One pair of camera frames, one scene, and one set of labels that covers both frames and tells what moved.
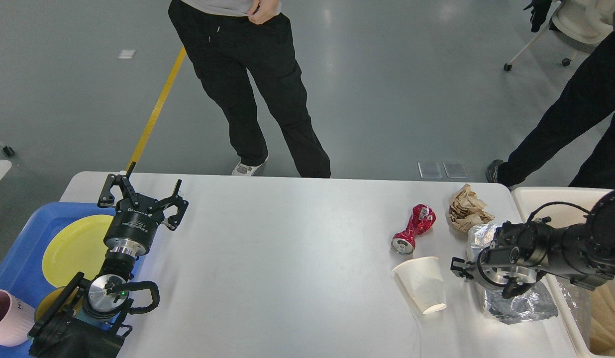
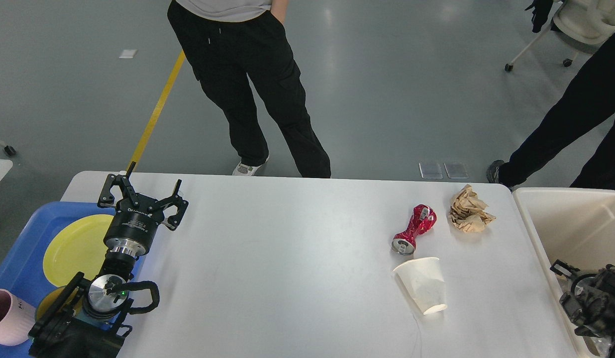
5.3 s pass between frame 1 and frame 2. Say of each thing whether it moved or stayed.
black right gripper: moved
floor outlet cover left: stayed
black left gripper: stayed
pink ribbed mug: stayed
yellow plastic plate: stayed
